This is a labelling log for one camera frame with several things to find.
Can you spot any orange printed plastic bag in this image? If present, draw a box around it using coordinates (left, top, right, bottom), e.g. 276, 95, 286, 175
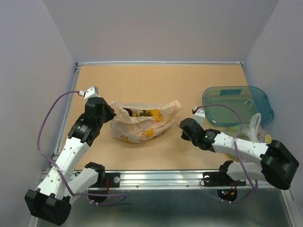
110, 100, 181, 144

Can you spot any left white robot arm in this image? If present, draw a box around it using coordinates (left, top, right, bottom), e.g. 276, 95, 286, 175
25, 96, 115, 226

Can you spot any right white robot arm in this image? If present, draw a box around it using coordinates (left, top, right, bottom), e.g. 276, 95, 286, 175
179, 118, 299, 190

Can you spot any dark red fruit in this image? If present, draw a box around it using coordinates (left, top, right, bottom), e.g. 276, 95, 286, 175
124, 108, 134, 117

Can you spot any yellow fruit in bag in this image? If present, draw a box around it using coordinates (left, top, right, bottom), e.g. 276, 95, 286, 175
132, 109, 162, 118

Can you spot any bag of green fruit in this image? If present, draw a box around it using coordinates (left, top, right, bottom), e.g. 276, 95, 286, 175
223, 113, 273, 162

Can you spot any teal plastic tray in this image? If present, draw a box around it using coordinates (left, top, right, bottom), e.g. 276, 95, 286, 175
202, 86, 274, 127

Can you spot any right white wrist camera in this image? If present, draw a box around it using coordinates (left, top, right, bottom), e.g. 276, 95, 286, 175
192, 106, 205, 126

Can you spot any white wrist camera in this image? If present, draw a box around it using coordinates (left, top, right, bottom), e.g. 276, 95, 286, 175
192, 106, 205, 126
78, 86, 100, 101

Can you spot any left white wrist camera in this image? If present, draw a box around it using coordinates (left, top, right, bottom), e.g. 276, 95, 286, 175
78, 86, 100, 101

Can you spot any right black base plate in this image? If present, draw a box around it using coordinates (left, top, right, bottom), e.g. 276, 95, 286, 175
199, 172, 246, 187

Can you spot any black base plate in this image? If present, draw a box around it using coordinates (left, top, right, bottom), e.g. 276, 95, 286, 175
199, 172, 246, 187
90, 172, 121, 188

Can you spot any aluminium front rail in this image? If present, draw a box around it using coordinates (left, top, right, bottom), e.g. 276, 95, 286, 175
39, 168, 291, 190

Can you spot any aluminium rail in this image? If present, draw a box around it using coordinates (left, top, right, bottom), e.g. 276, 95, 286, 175
39, 168, 291, 190
76, 61, 244, 67
51, 64, 81, 162

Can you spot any aluminium left rail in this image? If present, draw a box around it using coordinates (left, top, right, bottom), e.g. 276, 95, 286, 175
51, 64, 81, 162

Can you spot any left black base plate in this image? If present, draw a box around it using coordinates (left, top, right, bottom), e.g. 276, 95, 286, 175
90, 172, 121, 188

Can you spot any aluminium back rail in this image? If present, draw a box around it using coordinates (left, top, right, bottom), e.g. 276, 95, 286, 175
76, 61, 244, 67

